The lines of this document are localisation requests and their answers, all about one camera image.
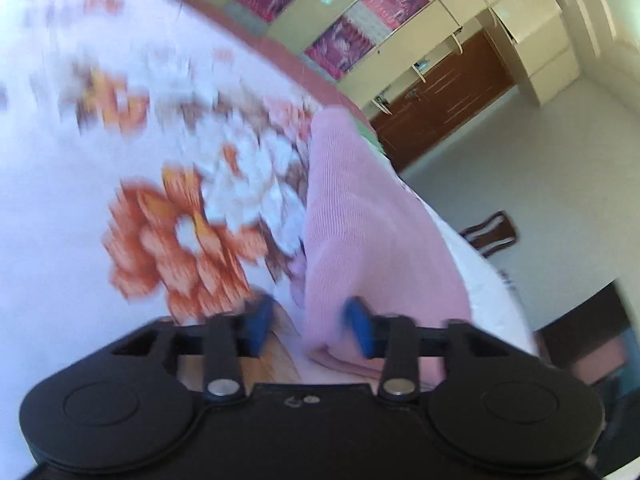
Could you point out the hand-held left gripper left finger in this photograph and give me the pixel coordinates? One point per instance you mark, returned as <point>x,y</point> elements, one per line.
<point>260,322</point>

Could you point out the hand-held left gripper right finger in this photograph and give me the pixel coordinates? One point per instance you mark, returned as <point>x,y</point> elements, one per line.
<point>361,327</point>

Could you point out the pink knit sweater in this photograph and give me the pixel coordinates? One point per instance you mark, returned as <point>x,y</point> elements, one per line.
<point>360,220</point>

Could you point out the dark wooden chair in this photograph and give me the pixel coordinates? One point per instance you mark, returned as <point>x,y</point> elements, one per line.
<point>492,235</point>

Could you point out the green folded cloth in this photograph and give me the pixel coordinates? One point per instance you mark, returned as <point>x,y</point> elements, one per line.
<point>371,137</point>

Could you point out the brown wooden door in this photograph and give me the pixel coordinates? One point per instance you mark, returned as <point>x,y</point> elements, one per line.
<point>450,105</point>

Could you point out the cream corner shelf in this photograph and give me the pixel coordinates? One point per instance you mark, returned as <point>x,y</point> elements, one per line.
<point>400,85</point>

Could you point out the white floral bed sheet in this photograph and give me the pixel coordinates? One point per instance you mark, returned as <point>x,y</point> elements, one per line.
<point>100,135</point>

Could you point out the pink checked bedspread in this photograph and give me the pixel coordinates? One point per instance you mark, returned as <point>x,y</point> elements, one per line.
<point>295,62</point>

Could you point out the blue bottle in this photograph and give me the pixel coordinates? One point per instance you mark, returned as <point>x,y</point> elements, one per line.
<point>421,65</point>

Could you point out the cream wardrobe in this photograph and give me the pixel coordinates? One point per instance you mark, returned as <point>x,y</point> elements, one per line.
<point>450,5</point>

